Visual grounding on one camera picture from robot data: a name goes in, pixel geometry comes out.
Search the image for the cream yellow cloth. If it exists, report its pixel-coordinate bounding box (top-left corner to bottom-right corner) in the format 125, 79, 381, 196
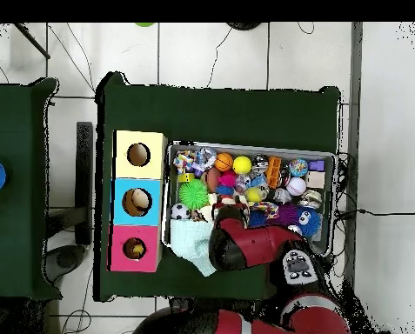
197, 193, 250, 225

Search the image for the small soccer ball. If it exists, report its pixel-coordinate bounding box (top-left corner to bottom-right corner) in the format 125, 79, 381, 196
171, 203, 192, 221

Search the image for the mint green cloth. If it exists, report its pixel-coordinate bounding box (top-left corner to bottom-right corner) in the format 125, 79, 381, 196
170, 221, 218, 277

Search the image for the black floor cable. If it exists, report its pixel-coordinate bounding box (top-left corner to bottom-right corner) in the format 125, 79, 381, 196
356, 207, 415, 217

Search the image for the colourful speckled ball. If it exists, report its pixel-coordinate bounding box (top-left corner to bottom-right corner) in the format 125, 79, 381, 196
289, 157, 310, 177

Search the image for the plain wooden block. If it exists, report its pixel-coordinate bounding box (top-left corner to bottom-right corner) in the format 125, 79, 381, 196
307, 170, 327, 190

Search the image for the colourful crinkled packet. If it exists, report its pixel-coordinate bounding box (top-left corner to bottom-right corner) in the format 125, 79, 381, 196
173, 149, 194, 175

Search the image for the yellow ball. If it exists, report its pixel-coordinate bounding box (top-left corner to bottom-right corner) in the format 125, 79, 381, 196
232, 156, 253, 175

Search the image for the white baseball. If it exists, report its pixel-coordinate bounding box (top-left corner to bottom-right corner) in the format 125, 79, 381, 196
286, 177, 308, 197

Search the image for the green spiky ball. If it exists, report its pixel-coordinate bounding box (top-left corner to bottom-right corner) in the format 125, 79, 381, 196
177, 179, 210, 210

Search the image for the orange plastic toy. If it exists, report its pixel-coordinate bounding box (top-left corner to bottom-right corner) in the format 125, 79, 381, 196
265, 156, 284, 189

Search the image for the wooden box with three holes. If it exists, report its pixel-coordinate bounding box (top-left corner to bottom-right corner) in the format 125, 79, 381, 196
109, 130, 170, 273

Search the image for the clear mesh bin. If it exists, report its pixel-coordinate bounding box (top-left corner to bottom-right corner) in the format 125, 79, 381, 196
166, 142, 337, 258

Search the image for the bright orange mini basketball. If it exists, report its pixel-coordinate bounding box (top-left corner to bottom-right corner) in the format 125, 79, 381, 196
214, 152, 234, 173

